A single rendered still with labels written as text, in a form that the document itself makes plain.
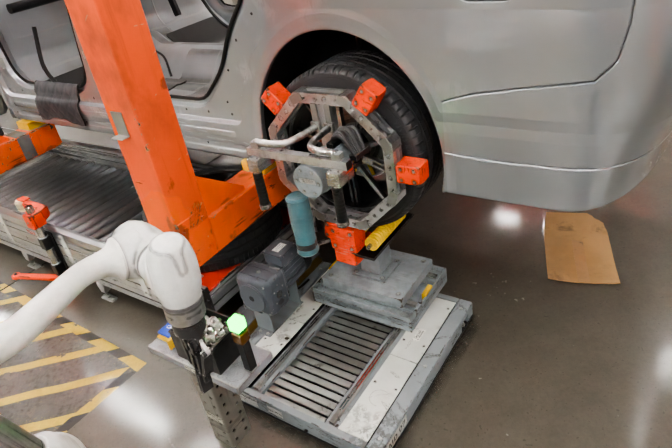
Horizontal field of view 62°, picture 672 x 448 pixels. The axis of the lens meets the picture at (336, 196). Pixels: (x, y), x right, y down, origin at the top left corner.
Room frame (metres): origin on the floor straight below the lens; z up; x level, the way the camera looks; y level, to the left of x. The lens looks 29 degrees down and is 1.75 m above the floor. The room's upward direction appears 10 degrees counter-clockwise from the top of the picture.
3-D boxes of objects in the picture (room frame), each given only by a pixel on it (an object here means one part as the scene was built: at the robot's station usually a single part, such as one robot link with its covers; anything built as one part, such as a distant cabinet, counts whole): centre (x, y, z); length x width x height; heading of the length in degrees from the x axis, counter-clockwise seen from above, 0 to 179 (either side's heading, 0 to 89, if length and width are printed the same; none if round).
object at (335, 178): (1.60, -0.03, 0.93); 0.09 x 0.05 x 0.05; 142
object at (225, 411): (1.45, 0.54, 0.21); 0.10 x 0.10 x 0.42; 52
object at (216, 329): (1.41, 0.49, 0.51); 0.20 x 0.14 x 0.13; 52
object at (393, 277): (2.00, -0.12, 0.32); 0.40 x 0.30 x 0.28; 52
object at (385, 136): (1.87, -0.02, 0.85); 0.54 x 0.07 x 0.54; 52
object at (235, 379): (1.43, 0.52, 0.44); 0.43 x 0.17 x 0.03; 52
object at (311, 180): (1.81, 0.03, 0.85); 0.21 x 0.14 x 0.14; 142
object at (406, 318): (2.00, -0.12, 0.13); 0.50 x 0.36 x 0.10; 52
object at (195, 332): (1.00, 0.38, 0.90); 0.08 x 0.07 x 0.09; 40
